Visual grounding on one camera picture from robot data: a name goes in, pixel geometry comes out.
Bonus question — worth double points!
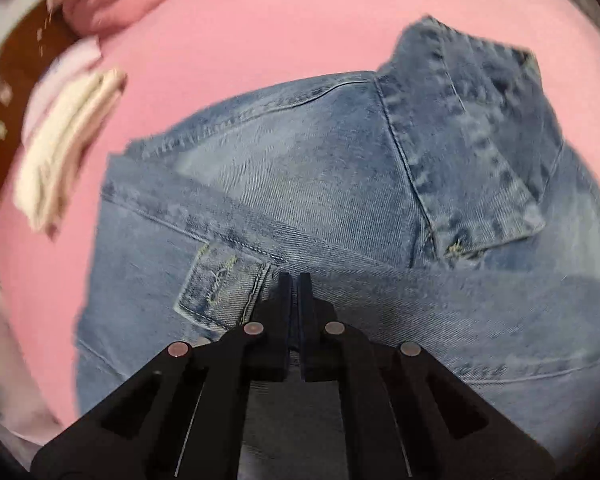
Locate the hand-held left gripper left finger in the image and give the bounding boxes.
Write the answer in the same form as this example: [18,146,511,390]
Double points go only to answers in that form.
[30,272,298,480]

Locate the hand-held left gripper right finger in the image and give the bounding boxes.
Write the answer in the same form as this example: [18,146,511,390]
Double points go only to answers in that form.
[297,272,556,480]

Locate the blue denim jacket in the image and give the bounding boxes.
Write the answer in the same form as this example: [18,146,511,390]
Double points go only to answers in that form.
[75,15,600,480]

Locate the folded white cloth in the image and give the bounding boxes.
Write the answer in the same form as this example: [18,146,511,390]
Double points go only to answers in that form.
[12,67,128,238]

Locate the pink bed blanket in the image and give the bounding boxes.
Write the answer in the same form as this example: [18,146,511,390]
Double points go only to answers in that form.
[0,0,600,431]

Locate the light pink folded garment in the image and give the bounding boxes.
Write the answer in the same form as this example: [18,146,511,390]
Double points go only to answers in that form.
[22,37,103,141]

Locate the dark wooden headboard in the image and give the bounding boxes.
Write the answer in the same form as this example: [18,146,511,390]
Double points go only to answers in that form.
[0,0,81,241]

